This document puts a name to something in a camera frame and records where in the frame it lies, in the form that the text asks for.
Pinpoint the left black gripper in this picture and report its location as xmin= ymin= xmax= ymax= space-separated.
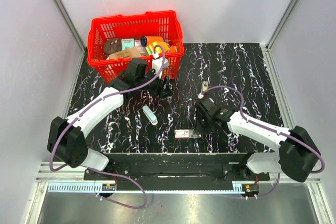
xmin=136 ymin=67 xmax=173 ymax=100

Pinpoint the brown round cookie pack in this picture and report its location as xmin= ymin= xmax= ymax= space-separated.
xmin=103 ymin=38 xmax=122 ymax=56

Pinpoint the teal white small box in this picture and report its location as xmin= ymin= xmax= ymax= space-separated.
xmin=121 ymin=38 xmax=135 ymax=50

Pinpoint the white black stapler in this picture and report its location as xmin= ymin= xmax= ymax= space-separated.
xmin=201 ymin=81 xmax=208 ymax=94

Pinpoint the red white staples box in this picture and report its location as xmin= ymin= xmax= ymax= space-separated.
xmin=174 ymin=129 xmax=202 ymax=139

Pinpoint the red plastic shopping basket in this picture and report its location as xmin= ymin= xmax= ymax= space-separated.
xmin=87 ymin=10 xmax=185 ymax=83

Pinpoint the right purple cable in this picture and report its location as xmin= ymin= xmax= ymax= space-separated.
xmin=198 ymin=85 xmax=326 ymax=200

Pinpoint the small light blue stapler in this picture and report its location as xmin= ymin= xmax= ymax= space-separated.
xmin=142 ymin=105 xmax=158 ymax=125

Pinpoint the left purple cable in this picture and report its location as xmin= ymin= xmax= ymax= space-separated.
xmin=49 ymin=45 xmax=166 ymax=209

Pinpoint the aluminium frame rail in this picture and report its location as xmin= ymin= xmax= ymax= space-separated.
xmin=35 ymin=162 xmax=321 ymax=195

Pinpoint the yellow green striped box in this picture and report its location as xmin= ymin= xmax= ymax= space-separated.
xmin=144 ymin=41 xmax=170 ymax=56

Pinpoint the orange cylindrical can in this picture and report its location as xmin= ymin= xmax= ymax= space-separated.
xmin=140 ymin=36 xmax=164 ymax=47

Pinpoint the brown cardboard box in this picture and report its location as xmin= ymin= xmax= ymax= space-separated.
xmin=107 ymin=47 xmax=141 ymax=60

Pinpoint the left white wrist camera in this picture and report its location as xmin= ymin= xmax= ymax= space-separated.
xmin=152 ymin=53 xmax=169 ymax=78

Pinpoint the orange snack packet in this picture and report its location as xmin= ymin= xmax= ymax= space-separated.
xmin=169 ymin=46 xmax=178 ymax=53

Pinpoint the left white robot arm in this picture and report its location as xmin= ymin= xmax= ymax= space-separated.
xmin=47 ymin=57 xmax=172 ymax=180

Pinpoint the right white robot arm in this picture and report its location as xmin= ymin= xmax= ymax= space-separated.
xmin=195 ymin=98 xmax=321 ymax=183

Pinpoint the purple cable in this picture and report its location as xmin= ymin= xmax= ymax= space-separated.
xmin=198 ymin=85 xmax=326 ymax=200
xmin=49 ymin=45 xmax=166 ymax=209

